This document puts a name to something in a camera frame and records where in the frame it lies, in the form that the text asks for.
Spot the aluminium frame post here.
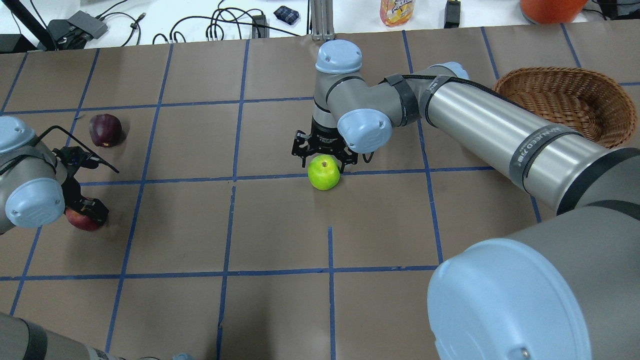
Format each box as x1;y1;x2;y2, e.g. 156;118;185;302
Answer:
308;0;336;42

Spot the black monitor stand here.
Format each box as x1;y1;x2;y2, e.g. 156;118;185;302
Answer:
0;0;108;53

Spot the green apple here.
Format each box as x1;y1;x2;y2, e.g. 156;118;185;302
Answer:
307;154;341;191

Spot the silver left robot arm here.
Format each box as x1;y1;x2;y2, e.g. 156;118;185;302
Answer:
0;116;110;234

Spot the orange bucket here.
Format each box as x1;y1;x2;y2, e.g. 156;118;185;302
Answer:
519;0;588;25

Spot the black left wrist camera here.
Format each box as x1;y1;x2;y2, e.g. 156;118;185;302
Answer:
52;146;101;170

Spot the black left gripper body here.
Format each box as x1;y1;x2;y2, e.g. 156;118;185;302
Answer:
62;174;85;211

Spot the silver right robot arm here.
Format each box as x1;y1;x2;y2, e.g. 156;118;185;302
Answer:
291;39;640;360

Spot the woven wicker basket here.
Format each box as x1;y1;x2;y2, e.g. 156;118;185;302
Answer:
493;67;639;149

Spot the blue checkered pouch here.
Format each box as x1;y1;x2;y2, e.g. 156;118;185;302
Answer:
273;6;301;26

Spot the dark red apple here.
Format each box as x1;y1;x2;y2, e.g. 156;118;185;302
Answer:
89;113;122;148

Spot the orange juice bottle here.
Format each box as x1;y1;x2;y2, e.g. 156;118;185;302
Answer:
379;0;416;28

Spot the black power adapter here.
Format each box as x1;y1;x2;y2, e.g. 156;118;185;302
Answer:
443;0;462;29

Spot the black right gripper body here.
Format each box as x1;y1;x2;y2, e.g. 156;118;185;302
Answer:
292;122;358;160

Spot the red yellow apple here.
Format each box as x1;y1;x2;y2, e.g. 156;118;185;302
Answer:
64;205;105;231

